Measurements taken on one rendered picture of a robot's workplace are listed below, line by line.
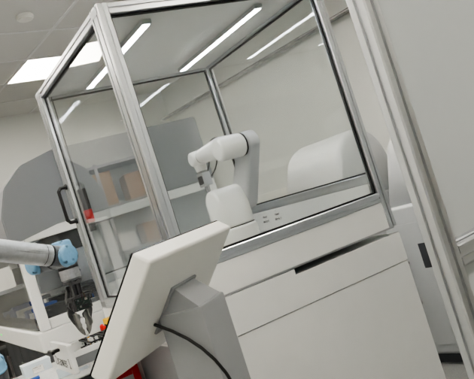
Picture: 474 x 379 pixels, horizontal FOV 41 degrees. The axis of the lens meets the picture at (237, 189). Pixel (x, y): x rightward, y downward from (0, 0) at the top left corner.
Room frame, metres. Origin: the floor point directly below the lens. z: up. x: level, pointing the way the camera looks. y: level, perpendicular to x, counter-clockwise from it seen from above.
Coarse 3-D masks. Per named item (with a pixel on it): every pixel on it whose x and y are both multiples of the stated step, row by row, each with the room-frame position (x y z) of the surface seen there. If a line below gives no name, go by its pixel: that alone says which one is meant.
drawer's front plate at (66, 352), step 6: (54, 342) 2.41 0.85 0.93; (60, 342) 2.36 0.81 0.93; (54, 348) 2.42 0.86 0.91; (60, 348) 2.33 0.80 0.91; (66, 348) 2.24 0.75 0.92; (60, 354) 2.36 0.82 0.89; (66, 354) 2.27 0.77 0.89; (72, 354) 2.24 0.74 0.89; (66, 360) 2.29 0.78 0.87; (72, 360) 2.23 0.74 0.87; (60, 366) 2.42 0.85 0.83; (72, 366) 2.24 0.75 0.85; (72, 372) 2.26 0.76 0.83; (78, 372) 2.24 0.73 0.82
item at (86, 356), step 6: (78, 342) 2.51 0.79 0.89; (96, 342) 2.31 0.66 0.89; (72, 348) 2.49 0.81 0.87; (78, 348) 2.50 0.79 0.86; (84, 348) 2.28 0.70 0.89; (90, 348) 2.29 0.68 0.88; (96, 348) 2.30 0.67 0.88; (78, 354) 2.26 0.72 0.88; (84, 354) 2.27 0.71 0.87; (90, 354) 2.28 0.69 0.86; (78, 360) 2.26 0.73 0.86; (84, 360) 2.27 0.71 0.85; (90, 360) 2.28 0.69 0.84; (78, 366) 2.26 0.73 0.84
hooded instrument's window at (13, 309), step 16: (48, 240) 3.20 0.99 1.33; (80, 240) 3.28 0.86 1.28; (80, 256) 3.26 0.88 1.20; (0, 272) 3.64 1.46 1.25; (16, 272) 3.21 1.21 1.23; (48, 272) 3.18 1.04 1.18; (0, 288) 3.81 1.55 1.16; (16, 288) 3.34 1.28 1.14; (48, 288) 3.17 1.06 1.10; (64, 288) 3.20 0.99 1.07; (0, 304) 3.98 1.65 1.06; (16, 304) 3.47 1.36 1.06; (48, 304) 3.15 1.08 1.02; (64, 304) 3.19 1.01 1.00; (0, 320) 4.18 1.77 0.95; (16, 320) 3.62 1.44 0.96; (32, 320) 3.18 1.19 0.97
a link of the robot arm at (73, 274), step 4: (72, 268) 2.34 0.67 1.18; (76, 268) 2.35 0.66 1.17; (80, 268) 2.38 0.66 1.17; (60, 272) 2.34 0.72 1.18; (64, 272) 2.33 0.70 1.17; (68, 272) 2.33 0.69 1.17; (72, 272) 2.34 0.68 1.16; (76, 272) 2.35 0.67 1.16; (80, 272) 2.37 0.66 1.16; (60, 276) 2.34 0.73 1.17; (64, 276) 2.33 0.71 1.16; (68, 276) 2.33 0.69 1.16; (72, 276) 2.33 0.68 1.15; (76, 276) 2.34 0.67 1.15; (80, 276) 2.36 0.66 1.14; (64, 280) 2.33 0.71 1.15; (68, 280) 2.34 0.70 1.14; (72, 280) 2.34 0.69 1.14
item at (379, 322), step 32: (352, 288) 2.37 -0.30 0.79; (384, 288) 2.44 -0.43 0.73; (416, 288) 2.52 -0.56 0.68; (288, 320) 2.21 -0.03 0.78; (320, 320) 2.28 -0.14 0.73; (352, 320) 2.35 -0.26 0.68; (384, 320) 2.42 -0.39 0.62; (416, 320) 2.49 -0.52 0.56; (160, 352) 2.42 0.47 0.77; (256, 352) 2.13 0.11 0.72; (288, 352) 2.19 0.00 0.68; (320, 352) 2.26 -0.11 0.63; (352, 352) 2.32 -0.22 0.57; (384, 352) 2.40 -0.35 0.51; (416, 352) 2.47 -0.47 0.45
